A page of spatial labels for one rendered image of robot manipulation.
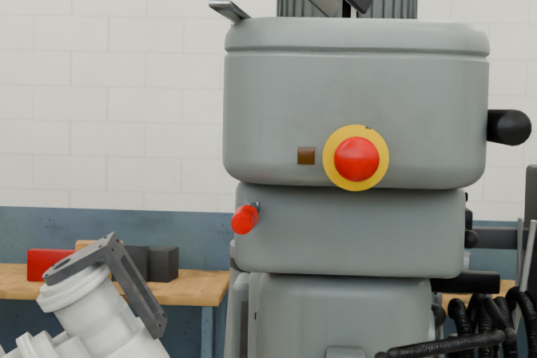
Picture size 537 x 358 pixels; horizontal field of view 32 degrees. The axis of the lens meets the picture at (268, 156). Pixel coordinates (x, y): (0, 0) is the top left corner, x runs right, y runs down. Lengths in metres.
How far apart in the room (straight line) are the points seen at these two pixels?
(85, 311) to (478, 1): 4.76
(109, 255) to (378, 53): 0.31
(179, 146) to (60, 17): 1.00
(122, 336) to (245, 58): 0.29
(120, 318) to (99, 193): 4.71
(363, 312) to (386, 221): 0.11
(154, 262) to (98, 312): 4.19
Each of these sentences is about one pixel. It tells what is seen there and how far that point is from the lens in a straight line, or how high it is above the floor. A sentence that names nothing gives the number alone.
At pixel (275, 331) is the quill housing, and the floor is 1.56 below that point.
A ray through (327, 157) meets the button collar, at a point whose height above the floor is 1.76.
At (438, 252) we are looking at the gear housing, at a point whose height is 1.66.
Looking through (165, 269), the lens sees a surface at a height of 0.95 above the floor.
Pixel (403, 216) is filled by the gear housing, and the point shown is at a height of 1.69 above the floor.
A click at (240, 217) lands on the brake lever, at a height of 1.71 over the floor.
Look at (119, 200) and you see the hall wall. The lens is 5.43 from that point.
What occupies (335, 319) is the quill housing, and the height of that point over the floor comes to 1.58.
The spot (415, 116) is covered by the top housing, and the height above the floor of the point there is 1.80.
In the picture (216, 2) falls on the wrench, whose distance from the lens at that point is 0.83.
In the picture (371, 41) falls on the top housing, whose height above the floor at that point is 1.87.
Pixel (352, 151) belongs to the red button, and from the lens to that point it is 0.82.
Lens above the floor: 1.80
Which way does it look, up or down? 3 degrees down
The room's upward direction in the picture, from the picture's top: 1 degrees clockwise
